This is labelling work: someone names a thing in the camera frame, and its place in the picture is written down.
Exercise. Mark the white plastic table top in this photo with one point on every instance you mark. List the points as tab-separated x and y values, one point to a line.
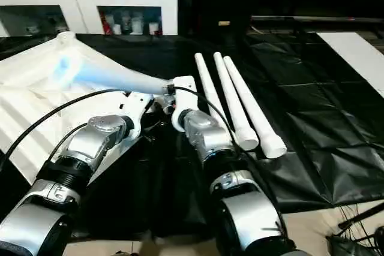
36	88

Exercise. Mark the black metal rail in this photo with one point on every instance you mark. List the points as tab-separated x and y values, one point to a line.
312	20

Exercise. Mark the black plastic mat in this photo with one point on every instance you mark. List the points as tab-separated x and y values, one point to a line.
312	136

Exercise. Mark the white plastic table leg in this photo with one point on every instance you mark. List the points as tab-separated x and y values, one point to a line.
253	106
108	76
206	76
231	94

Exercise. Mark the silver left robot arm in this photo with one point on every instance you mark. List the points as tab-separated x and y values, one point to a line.
72	160

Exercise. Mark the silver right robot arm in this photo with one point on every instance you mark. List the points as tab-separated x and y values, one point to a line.
240	208

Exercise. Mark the white flat board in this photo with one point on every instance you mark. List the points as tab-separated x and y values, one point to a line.
360	58

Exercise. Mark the small tan tag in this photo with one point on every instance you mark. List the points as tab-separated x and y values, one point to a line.
224	23

